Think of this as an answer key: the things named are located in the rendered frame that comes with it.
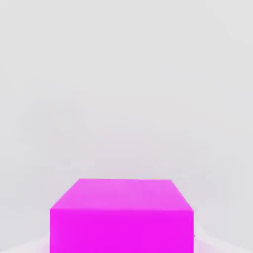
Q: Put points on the small magenta cube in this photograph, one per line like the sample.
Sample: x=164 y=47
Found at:
x=121 y=229

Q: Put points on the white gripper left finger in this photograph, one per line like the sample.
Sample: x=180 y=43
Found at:
x=39 y=247

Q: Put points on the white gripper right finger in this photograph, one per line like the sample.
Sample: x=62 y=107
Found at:
x=205 y=247

